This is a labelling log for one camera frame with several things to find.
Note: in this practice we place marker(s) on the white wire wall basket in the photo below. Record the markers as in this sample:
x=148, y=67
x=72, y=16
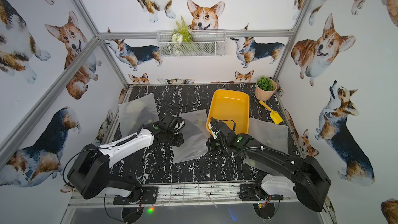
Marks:
x=207, y=43

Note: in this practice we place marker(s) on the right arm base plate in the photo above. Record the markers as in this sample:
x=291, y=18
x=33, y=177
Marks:
x=252, y=192

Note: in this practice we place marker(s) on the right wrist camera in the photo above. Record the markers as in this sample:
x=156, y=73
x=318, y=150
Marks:
x=213, y=131

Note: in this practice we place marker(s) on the yellow plastic tray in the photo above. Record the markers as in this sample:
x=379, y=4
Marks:
x=230, y=105

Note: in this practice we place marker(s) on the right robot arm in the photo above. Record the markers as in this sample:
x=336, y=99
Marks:
x=285, y=176

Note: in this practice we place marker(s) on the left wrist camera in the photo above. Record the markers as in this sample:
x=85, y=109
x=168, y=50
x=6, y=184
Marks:
x=172, y=121

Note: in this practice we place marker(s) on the frosted zip-top bag front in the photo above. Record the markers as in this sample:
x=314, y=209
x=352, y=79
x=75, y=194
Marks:
x=273, y=135

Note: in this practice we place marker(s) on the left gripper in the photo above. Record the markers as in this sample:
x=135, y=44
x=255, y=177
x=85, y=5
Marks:
x=173, y=138

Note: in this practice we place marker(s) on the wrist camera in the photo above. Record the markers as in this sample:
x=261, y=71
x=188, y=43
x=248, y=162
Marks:
x=213, y=131
x=172, y=121

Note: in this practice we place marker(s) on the pink pot green plant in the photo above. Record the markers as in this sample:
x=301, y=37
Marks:
x=265, y=88

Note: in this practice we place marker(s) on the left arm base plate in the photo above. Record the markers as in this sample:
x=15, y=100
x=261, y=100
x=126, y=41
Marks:
x=144, y=195

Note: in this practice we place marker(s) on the aluminium frame post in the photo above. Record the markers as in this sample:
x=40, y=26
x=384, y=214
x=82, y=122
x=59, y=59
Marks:
x=22, y=130

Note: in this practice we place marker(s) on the yellow plastic scoop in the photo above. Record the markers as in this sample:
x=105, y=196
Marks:
x=275, y=116

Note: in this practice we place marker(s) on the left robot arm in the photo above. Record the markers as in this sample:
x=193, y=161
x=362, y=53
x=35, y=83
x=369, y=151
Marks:
x=90, y=172

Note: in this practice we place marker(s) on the artificial fern and flower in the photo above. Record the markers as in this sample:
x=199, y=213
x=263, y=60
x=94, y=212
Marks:
x=182, y=40

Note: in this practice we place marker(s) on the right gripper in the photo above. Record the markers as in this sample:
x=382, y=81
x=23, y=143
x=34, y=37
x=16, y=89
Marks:
x=211, y=140

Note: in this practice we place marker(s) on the frosted zip-top bag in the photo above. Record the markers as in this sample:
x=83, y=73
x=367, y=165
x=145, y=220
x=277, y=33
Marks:
x=195, y=137
x=273, y=135
x=134, y=113

